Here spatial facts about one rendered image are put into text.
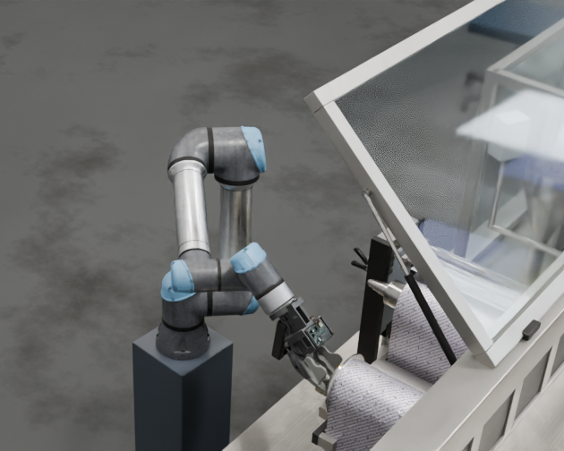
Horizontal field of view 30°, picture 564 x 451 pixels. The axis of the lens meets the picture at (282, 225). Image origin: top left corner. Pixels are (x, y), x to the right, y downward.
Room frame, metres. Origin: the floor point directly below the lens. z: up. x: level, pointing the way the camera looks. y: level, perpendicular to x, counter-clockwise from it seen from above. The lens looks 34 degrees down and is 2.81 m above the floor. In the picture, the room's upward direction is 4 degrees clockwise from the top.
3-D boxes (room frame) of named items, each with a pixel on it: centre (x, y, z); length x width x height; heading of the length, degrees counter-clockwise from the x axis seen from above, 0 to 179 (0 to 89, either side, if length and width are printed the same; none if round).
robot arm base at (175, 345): (2.25, 0.25, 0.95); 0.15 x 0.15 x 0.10
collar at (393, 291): (1.95, -0.29, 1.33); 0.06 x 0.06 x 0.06; 55
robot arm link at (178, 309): (2.26, 0.25, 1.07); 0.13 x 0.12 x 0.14; 100
